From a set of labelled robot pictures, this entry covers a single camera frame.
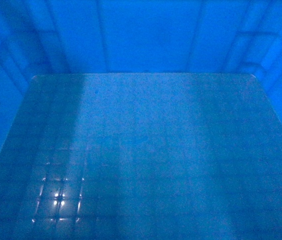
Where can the large blue plastic crate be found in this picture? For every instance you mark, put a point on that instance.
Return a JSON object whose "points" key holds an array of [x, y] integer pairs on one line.
{"points": [[141, 119]]}

